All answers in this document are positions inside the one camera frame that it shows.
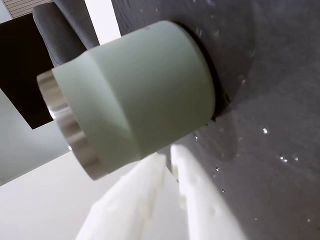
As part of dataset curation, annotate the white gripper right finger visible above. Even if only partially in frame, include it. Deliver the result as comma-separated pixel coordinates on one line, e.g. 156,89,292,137
170,144,249,240

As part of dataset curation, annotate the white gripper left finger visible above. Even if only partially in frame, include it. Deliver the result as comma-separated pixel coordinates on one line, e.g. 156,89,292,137
74,153,168,240

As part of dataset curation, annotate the pale green steel-rimmed cup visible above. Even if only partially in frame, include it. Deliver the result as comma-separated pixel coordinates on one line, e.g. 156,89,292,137
36,19,232,181

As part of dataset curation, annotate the black glossy mat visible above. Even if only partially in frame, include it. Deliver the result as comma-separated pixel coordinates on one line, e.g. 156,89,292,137
111,0,320,240

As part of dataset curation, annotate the black flat screen panel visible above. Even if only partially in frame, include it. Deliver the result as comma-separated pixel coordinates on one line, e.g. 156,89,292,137
0,12,55,130

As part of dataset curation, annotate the dark grey upholstered chair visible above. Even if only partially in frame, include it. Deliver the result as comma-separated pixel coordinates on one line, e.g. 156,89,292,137
32,0,101,68

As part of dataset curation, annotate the beige slatted blind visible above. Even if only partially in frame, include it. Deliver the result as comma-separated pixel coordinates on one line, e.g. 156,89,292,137
4,0,55,19

